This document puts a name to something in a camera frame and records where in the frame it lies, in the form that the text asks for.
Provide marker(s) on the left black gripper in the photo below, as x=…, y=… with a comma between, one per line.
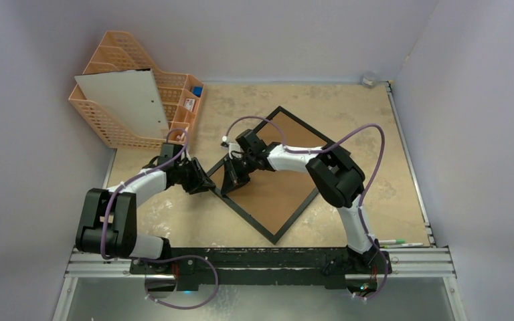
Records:
x=199, y=182

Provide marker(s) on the blue small box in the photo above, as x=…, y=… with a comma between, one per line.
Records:
x=197, y=91

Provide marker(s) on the black picture frame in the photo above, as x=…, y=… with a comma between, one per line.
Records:
x=279, y=237

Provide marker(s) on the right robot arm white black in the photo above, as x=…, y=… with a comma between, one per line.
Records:
x=338, y=179

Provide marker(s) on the red white small box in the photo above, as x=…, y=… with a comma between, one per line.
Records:
x=189, y=104

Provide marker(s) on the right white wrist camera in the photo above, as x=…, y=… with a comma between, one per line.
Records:
x=227, y=145

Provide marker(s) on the white pen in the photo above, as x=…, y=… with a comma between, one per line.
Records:
x=405, y=245

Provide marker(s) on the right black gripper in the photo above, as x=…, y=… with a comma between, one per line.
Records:
x=235, y=166

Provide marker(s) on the brown backing board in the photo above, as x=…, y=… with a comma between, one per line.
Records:
x=279, y=199

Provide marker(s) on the green marker pen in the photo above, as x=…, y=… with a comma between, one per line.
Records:
x=392, y=242

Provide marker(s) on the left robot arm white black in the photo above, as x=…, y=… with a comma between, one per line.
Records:
x=108, y=223

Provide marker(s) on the white folder board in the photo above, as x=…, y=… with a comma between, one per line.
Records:
x=131, y=97

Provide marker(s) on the orange plastic file organizer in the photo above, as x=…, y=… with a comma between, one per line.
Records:
x=120, y=51

